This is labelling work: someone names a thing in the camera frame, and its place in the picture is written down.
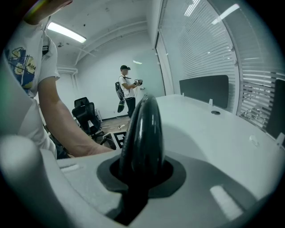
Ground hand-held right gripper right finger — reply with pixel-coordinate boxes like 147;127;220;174
133;94;166;181

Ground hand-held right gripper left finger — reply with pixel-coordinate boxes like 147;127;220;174
118;95;148;183

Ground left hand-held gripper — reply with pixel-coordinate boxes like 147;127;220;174
100;131;127;151

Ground person's left forearm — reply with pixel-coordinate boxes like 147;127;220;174
38;95;114;158

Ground black mesh office chair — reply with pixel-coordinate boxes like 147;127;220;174
71;102;105;137
73;97;90;108

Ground frosted glass door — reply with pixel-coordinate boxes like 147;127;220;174
155;32;175;97

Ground dark grey desk divider panel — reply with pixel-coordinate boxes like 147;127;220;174
179;74;230;110
265;78;285;148

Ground white ceiling pipes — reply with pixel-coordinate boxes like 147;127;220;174
57;20;148;75

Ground white window blinds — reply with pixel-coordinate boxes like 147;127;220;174
158;0;285;134

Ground white printed t-shirt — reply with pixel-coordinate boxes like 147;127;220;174
0;19;61;159

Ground long ceiling lamp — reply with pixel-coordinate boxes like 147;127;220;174
46;21;87;44

